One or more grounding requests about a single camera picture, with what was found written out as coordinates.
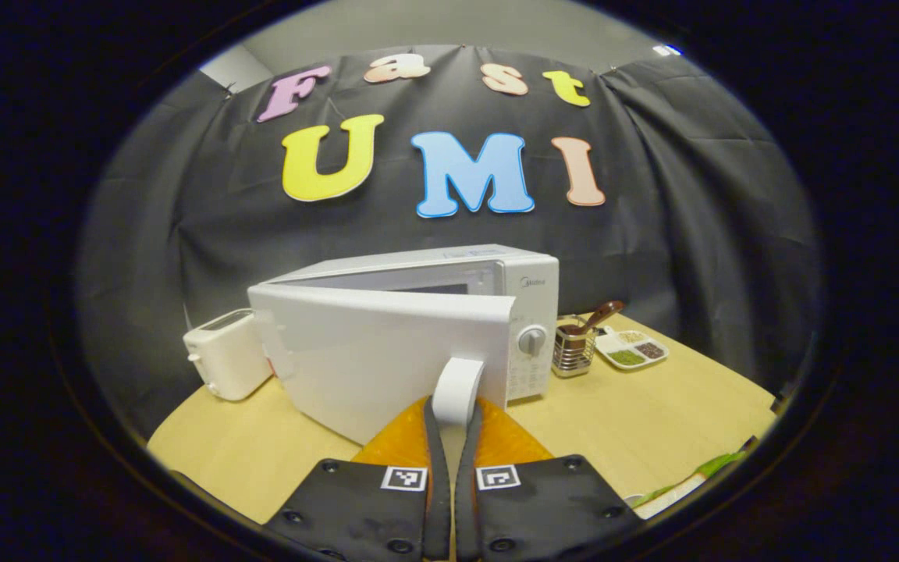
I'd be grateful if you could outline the metal wire utensil holder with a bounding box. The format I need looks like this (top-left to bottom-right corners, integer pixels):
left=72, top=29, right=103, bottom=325
left=551, top=316, right=599, bottom=379

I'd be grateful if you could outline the white microwave oven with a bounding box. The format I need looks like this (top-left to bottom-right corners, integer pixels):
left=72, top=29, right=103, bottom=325
left=247, top=244, right=561, bottom=446

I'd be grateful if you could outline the white divided dish with beans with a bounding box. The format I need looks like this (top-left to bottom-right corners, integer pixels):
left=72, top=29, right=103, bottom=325
left=595, top=325, right=670, bottom=371

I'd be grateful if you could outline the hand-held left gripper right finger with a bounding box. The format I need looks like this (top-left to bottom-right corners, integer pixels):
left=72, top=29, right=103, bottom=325
left=453, top=398, right=645, bottom=562

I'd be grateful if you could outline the lettuce sandwich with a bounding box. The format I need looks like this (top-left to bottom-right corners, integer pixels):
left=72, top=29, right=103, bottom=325
left=629, top=449, right=755, bottom=508

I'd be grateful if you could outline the white toaster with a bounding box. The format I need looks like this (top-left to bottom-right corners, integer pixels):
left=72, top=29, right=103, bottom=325
left=183, top=308, right=273, bottom=402

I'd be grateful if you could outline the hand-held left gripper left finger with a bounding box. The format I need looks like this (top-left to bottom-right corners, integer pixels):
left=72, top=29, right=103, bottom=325
left=262, top=396, right=450, bottom=562

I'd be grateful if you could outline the white rectangular plate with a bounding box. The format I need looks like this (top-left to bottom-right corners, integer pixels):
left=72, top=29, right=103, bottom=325
left=625, top=472, right=708, bottom=520

